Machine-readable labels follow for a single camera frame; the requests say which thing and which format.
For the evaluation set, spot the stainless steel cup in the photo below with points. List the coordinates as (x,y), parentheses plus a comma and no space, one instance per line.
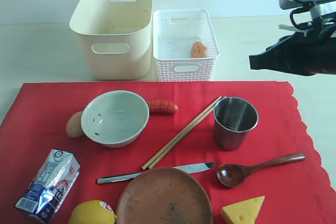
(234,118)

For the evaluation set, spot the cream plastic bin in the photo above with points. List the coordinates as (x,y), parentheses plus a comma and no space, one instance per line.
(115,37)

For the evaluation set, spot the brown wooden plate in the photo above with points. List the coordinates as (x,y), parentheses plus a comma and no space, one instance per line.
(164,195)

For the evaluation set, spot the yellow cheese wedge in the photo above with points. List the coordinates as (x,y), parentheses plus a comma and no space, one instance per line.
(245,212)

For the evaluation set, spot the steel table knife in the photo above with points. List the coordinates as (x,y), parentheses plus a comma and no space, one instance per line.
(190,169)

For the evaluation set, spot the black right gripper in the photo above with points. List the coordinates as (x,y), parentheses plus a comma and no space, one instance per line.
(301,54)

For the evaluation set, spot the brown egg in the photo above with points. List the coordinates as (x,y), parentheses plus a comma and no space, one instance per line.
(73,126)

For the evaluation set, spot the white enamel bowl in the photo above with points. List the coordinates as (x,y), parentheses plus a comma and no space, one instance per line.
(115,119)

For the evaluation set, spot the dark wooden spoon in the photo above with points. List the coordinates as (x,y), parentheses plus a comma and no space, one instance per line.
(232,175)

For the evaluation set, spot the white woven plastic basket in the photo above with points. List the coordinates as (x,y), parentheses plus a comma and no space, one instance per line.
(174,32)

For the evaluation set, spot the red sausage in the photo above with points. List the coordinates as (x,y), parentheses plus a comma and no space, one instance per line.
(162,106)

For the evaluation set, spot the blue white milk carton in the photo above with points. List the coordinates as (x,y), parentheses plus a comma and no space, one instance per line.
(46,193)

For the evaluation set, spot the red table mat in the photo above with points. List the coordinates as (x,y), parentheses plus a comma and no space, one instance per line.
(294,193)

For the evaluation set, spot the yellow lemon with sticker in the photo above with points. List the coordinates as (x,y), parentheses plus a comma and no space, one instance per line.
(93,211)

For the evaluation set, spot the orange fried food piece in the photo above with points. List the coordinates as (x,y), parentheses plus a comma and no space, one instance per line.
(198,50)

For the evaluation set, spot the upper wooden chopstick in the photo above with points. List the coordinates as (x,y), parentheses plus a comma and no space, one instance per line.
(181,133)

